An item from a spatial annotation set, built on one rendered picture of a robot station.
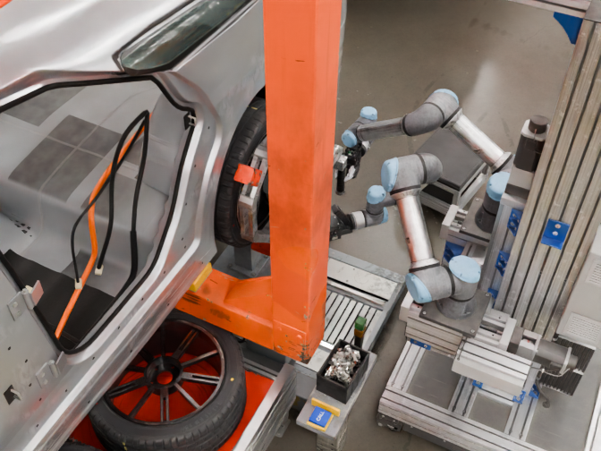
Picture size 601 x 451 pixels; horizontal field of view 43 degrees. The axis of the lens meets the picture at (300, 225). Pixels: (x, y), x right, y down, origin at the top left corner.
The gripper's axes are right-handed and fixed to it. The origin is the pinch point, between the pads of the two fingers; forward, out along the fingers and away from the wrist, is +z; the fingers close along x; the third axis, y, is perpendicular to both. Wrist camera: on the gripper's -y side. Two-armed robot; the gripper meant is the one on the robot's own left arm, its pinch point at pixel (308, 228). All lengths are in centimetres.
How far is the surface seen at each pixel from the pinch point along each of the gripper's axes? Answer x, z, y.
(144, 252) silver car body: -1, 68, -9
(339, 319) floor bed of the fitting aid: 8, -21, 82
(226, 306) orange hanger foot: -17.9, 40.4, 14.9
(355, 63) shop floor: 216, -110, 83
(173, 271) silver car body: -13, 59, -8
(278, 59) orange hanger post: -37, 23, -112
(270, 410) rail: -51, 33, 46
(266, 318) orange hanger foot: -29.6, 26.9, 13.3
